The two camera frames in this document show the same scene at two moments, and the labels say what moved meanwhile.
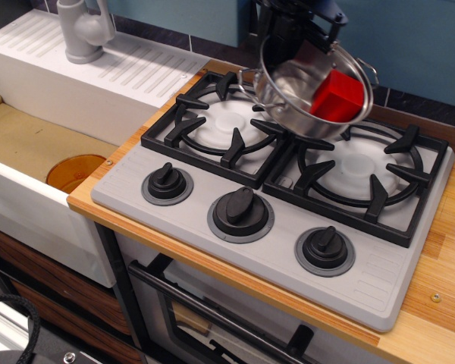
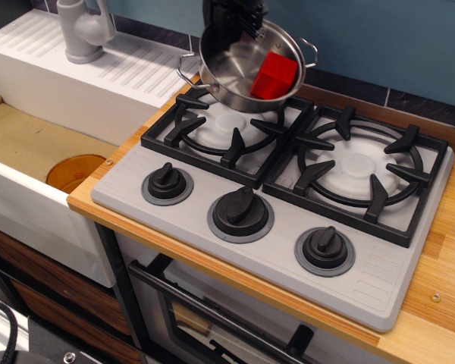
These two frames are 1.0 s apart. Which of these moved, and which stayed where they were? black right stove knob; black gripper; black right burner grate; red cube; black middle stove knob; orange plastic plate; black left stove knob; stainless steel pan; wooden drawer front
Moved: black gripper; red cube; stainless steel pan
Stayed: black left stove knob; orange plastic plate; black right burner grate; black middle stove knob; wooden drawer front; black right stove knob
